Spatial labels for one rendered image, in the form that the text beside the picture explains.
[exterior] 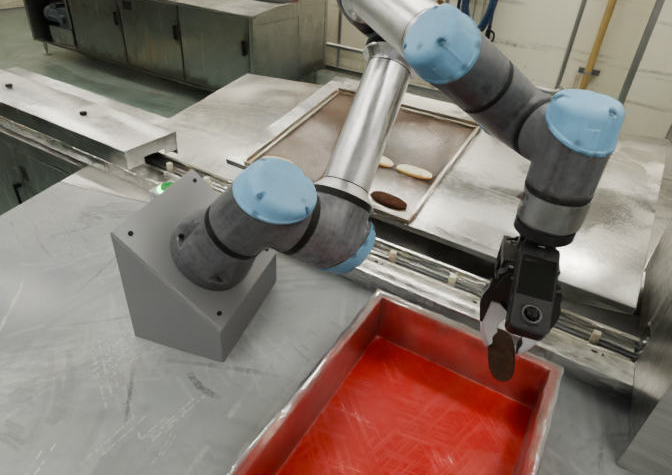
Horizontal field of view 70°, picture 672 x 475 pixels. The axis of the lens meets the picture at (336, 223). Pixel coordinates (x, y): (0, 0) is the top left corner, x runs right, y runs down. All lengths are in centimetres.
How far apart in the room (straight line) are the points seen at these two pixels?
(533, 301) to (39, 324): 85
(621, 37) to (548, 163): 401
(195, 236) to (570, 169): 55
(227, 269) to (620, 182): 101
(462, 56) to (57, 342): 82
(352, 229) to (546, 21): 394
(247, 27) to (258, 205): 319
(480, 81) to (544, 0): 405
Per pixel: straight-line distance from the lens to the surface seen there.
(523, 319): 58
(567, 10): 458
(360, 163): 83
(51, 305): 109
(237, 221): 74
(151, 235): 85
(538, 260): 62
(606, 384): 98
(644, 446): 87
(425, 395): 86
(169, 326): 90
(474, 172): 133
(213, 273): 82
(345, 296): 101
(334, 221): 78
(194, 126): 180
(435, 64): 54
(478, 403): 88
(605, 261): 117
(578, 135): 55
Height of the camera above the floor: 149
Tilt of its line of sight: 33 degrees down
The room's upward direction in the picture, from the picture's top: 4 degrees clockwise
